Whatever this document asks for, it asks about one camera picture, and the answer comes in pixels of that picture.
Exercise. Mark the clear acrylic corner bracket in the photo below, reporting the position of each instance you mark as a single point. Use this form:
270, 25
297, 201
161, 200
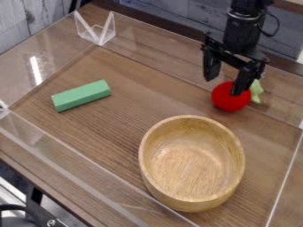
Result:
97, 34

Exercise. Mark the clear acrylic tray wall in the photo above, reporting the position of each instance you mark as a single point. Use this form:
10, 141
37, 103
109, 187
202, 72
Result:
79, 155

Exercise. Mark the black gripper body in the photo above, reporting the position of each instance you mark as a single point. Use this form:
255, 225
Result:
253, 58

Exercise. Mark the wooden bowl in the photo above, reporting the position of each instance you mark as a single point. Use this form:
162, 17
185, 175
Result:
193, 162

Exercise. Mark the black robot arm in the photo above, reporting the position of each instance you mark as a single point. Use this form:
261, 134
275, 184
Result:
249, 20

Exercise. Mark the red plush strawberry toy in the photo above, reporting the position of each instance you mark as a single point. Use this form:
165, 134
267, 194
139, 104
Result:
233, 103

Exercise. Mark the black metal table frame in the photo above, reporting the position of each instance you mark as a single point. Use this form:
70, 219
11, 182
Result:
43, 218

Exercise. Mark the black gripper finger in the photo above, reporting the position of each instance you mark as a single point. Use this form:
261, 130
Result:
243, 81
213, 65

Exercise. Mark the green rectangular block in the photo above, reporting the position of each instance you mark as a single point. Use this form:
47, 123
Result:
81, 95

